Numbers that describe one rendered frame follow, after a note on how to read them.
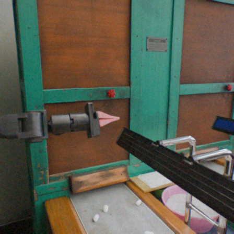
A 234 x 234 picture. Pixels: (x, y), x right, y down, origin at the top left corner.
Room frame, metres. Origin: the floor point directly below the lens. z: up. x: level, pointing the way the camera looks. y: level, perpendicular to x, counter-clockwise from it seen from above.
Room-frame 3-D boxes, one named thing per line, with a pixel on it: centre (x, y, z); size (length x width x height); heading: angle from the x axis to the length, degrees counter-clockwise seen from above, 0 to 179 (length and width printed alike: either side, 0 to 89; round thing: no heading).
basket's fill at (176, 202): (0.90, -0.34, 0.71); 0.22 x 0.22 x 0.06
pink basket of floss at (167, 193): (0.90, -0.34, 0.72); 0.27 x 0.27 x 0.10
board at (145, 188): (1.10, -0.25, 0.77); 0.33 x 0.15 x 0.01; 116
